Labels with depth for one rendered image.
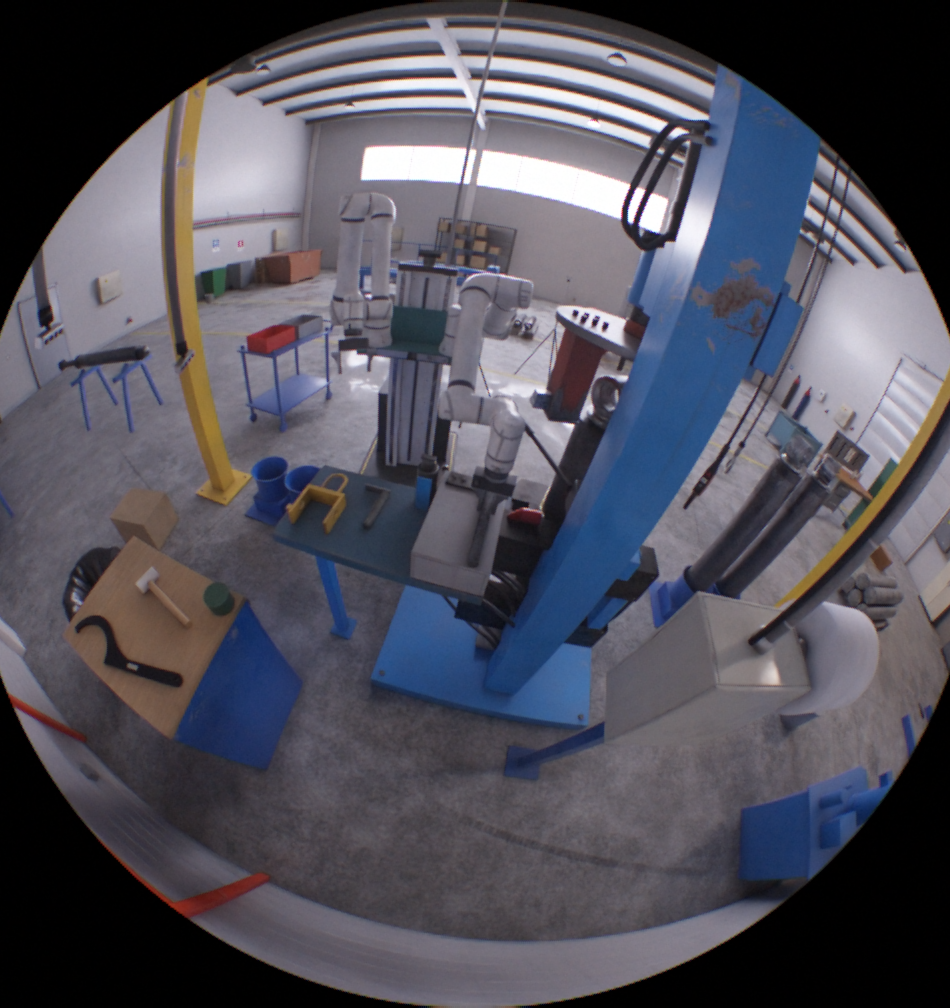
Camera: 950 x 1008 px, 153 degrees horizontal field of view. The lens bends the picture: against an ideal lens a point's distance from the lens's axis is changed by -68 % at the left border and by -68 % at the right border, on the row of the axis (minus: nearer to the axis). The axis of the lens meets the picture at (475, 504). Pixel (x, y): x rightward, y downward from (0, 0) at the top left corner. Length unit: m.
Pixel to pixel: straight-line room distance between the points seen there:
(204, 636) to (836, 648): 1.67
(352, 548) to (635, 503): 0.87
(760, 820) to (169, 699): 3.02
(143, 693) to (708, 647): 1.50
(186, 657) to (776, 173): 1.88
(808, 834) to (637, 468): 2.34
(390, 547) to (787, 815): 2.65
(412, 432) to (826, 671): 2.52
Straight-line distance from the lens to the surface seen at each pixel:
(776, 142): 0.83
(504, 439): 0.95
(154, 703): 1.34
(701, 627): 0.68
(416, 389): 2.40
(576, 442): 1.31
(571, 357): 1.12
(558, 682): 2.14
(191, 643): 1.34
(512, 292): 1.41
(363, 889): 2.09
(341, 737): 2.05
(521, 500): 1.56
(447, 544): 1.06
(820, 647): 0.88
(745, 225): 0.74
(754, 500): 2.36
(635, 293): 1.19
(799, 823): 2.62
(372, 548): 1.20
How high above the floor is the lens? 2.00
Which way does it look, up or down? 43 degrees down
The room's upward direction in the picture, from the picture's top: 13 degrees clockwise
